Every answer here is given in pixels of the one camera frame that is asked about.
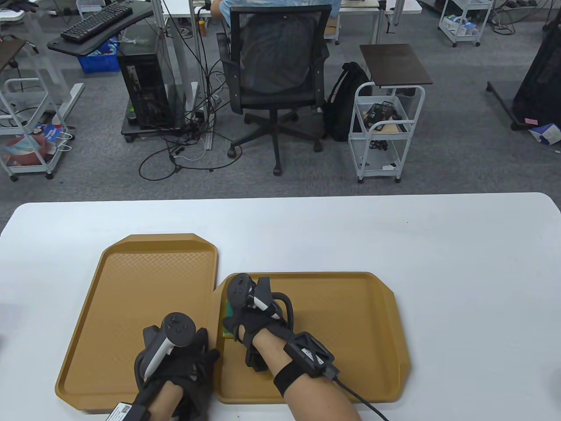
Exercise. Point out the white office desk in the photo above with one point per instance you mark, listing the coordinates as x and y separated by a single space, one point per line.
184 6

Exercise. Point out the dark brown side table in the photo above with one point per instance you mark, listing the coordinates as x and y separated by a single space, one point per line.
394 63
8 50

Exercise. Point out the blue paper bag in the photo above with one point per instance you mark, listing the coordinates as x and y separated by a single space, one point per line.
50 131

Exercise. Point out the person's left forearm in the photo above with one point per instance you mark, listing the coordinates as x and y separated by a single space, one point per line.
164 401

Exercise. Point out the black computer trolley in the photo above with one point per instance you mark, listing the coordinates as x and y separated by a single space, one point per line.
149 130

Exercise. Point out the white rolling cart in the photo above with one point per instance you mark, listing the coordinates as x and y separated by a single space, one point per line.
464 40
379 173
30 168

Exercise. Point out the orange bottle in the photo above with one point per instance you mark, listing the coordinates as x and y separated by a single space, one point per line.
201 27

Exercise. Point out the black covered stand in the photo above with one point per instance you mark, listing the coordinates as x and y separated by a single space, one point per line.
539 87

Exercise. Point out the person's right forearm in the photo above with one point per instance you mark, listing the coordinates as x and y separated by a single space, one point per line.
315 399

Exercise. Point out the red and teal bag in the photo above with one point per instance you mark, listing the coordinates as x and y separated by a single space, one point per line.
26 151

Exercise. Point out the black keyboard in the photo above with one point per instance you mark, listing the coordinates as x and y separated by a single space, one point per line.
96 22

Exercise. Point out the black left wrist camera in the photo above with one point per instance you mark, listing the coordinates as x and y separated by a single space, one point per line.
127 412

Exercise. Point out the white desk leg frame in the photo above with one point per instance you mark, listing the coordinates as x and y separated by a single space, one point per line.
65 105

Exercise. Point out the black curved desk top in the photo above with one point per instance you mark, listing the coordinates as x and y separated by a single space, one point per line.
83 47

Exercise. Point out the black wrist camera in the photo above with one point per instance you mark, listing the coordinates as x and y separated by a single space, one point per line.
309 353
127 412

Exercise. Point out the grey right hand controller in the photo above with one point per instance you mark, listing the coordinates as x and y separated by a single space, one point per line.
240 289

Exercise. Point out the grey left hand controller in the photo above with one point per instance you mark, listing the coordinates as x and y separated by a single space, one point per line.
177 329

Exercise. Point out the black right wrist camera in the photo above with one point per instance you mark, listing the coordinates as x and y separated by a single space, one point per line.
309 353

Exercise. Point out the black backpack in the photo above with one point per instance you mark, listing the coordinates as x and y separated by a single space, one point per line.
342 109

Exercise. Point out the grey hand controller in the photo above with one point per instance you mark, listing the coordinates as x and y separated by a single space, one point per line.
177 329
240 289

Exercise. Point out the yellow and green sponge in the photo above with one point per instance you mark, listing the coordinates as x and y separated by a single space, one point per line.
229 334

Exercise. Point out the person's right hand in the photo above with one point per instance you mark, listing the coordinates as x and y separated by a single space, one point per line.
250 326

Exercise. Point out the person's left hand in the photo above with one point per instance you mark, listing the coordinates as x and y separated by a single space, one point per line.
197 359

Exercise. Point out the black mesh office chair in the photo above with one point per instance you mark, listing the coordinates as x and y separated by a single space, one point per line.
280 101

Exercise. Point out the black computer tower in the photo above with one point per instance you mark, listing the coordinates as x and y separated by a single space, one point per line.
144 87

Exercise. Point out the white and blue box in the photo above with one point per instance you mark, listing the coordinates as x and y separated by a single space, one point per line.
545 133

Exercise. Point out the cardboard box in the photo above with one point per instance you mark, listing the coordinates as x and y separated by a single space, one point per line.
331 30

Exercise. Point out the blue plastic crate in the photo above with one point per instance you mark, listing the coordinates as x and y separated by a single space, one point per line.
98 63

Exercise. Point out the brown plastic food tray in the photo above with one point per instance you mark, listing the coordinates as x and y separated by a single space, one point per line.
122 285
350 329

